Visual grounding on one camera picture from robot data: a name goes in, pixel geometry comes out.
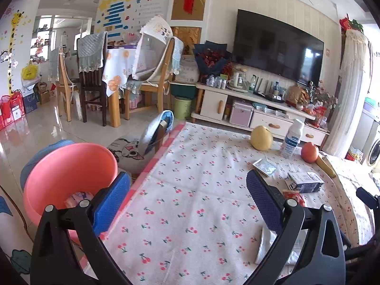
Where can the white lace covered air conditioner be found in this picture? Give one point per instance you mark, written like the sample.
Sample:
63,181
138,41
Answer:
347,95

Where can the dark wooden dining chair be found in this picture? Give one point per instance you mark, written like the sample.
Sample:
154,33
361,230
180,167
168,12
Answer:
92,89

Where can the blue white small chair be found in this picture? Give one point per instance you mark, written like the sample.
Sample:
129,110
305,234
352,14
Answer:
151,133

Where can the red snack packet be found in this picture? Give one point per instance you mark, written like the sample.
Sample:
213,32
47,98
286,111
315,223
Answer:
295,197

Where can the yellow tote bag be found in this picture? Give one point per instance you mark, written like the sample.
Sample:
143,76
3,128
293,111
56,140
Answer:
30,71

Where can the cream TV cabinet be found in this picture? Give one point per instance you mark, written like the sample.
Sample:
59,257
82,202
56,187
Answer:
212,107

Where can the black television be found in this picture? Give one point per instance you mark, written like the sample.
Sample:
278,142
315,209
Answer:
276,47

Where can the yellow pear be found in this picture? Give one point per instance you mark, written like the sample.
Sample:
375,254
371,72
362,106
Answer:
261,138

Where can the dried flower arrangement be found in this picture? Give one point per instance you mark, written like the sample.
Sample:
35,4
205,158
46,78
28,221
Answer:
323,95

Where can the silver foil packet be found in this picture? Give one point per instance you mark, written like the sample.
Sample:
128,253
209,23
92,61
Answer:
264,166

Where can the white milk carton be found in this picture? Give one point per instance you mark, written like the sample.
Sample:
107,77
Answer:
305,181

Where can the yellow banana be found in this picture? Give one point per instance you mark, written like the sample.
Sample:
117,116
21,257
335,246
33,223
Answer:
326,167

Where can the red shopping bag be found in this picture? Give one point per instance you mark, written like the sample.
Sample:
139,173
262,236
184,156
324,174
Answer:
354,156

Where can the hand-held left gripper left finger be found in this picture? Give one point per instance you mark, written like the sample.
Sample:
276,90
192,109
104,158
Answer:
111,202

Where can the white washing machine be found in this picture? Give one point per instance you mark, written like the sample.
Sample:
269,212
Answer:
373,153

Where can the red gift bags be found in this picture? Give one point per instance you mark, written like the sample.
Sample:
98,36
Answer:
12,109

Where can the blue round stool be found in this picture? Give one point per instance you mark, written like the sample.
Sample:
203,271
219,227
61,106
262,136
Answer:
32,163

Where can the giraffe height wall sticker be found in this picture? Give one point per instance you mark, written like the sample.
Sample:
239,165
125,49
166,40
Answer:
14,41

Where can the light wooden dining chair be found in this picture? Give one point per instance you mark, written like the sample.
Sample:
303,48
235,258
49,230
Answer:
66,89
161,89

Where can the glass electric kettle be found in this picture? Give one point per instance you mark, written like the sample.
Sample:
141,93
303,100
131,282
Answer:
237,81

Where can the cat print floor mat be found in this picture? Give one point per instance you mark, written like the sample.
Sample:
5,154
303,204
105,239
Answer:
127,154

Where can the cartoon floor mat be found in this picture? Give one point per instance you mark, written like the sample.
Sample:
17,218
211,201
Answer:
14,258

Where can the light green trash bin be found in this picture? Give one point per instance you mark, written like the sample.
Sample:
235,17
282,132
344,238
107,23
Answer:
182,108

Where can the dark wrapped red bouquet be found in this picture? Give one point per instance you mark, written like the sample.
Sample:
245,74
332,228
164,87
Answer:
212,58

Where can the dark green storage box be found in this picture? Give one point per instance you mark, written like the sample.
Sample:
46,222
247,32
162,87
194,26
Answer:
184,90

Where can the pink metal case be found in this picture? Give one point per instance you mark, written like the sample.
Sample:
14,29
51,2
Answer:
241,114

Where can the orange print dining table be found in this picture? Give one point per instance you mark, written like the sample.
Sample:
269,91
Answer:
115,74

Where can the white tissue pack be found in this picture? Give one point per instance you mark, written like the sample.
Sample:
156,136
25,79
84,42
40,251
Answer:
265,243

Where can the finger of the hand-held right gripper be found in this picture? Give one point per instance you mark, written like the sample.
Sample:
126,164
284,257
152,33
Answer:
368,197

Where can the red tomato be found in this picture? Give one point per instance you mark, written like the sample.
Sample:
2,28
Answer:
309,153

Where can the pink plastic basin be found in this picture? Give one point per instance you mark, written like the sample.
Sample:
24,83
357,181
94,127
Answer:
59,172

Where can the gold gift bag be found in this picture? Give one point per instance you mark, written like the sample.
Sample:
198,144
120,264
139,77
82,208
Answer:
297,96

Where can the white rice sack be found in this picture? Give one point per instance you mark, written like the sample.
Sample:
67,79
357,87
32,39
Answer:
187,69

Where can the white lace food cover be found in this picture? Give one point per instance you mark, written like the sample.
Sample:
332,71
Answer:
153,47

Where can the white blue milk bottle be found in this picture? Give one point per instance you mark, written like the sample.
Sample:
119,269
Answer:
292,139

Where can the green label water bottle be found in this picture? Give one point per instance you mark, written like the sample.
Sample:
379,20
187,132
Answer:
252,84

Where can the colourful wall decal board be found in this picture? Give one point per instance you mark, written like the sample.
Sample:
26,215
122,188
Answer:
118,12

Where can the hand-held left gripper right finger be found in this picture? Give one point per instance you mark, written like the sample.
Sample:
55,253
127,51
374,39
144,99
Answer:
264,202

